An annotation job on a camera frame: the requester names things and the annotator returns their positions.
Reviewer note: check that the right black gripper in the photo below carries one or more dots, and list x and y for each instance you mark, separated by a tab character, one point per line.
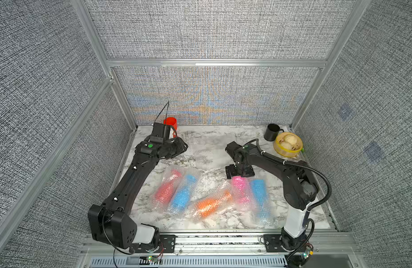
231	172

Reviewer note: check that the wrapped red wine glass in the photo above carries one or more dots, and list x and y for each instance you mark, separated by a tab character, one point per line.
164	193

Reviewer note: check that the wrapped blue wine glass right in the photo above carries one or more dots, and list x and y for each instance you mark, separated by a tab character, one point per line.
262	214

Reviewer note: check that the wrapped orange wine glass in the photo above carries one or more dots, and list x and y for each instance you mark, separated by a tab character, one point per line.
212	204

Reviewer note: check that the black mug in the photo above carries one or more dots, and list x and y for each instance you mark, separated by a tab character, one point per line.
272	131

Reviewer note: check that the yellow bowl with buns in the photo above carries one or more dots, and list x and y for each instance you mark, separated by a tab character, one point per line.
288	144

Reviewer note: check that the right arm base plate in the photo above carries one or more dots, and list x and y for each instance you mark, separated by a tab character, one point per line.
276	242

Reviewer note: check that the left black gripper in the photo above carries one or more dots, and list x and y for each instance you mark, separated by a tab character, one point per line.
181	147

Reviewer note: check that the pink plastic wine glass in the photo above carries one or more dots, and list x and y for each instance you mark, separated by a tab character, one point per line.
242	193

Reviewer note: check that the aluminium front rail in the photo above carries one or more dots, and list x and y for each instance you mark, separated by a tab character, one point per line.
250	242

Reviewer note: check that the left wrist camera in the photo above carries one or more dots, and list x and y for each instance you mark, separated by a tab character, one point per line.
160	133

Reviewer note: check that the wrapped blue wine glass left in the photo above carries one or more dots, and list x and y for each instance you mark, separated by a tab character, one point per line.
184	192

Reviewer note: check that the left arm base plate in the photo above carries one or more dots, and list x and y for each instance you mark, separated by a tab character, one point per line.
164	243

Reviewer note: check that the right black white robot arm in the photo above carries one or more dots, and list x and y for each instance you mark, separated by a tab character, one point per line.
299	186

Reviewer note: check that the wrapped blue wine glass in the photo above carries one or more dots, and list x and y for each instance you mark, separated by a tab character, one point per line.
262	214
184	192

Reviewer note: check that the red plastic wine glass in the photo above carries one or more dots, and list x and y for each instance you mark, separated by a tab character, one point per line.
172	122

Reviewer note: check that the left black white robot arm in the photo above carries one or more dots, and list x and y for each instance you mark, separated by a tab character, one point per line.
110	222

